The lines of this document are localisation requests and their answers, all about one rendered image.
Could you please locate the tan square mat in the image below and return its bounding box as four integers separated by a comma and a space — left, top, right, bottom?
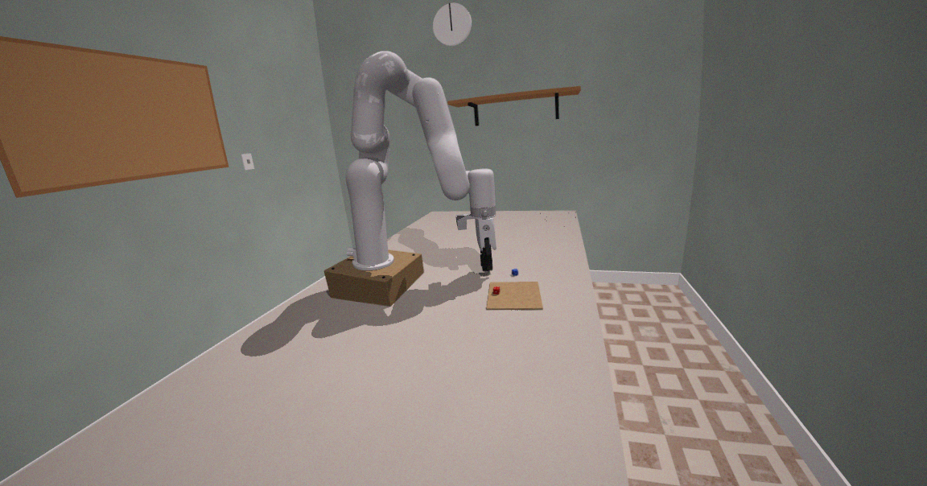
487, 282, 543, 310

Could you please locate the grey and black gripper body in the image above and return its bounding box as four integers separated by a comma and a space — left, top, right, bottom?
475, 214, 496, 251

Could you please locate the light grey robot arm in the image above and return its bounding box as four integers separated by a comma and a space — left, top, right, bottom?
346, 51, 496, 270

